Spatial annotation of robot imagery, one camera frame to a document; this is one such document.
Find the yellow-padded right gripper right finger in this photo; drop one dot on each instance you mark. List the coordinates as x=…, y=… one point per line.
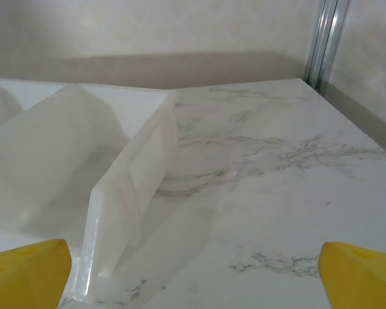
x=363, y=280

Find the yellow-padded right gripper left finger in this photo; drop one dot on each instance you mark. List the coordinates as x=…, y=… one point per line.
x=25, y=277

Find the aluminium frame post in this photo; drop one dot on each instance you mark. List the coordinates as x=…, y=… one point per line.
x=325, y=42

